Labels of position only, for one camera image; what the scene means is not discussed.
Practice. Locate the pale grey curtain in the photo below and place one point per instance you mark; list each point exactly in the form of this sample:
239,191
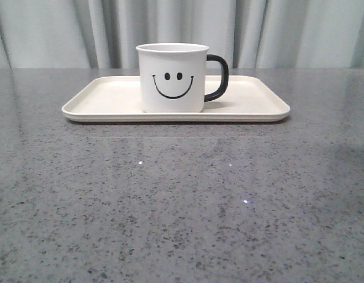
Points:
248,34

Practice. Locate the cream rectangular tray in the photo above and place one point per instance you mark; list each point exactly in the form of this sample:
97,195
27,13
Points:
117,99

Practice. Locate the white smiley mug black handle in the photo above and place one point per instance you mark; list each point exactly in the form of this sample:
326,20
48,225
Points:
172,77

